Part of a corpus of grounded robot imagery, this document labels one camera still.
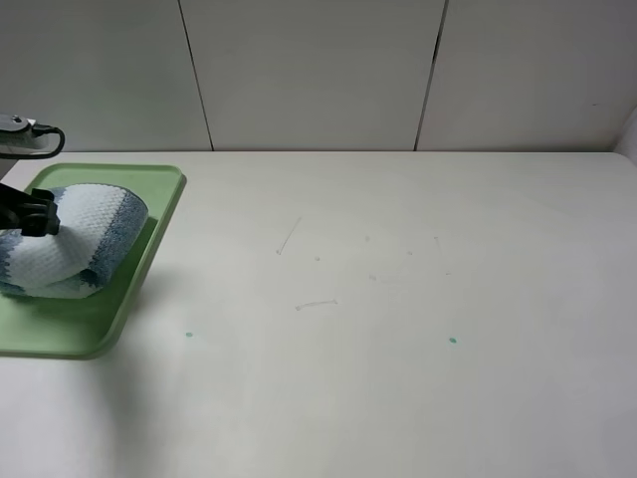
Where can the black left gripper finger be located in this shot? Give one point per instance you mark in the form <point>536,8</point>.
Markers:
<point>33,214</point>

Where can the blue white striped towel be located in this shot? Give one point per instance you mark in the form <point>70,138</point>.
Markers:
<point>99,224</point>

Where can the light green plastic tray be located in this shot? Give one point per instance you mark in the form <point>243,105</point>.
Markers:
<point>86,328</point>

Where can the clear plastic tag fastener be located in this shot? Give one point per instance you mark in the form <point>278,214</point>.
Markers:
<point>289,235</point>

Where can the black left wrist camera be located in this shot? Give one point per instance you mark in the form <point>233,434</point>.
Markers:
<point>16,131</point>

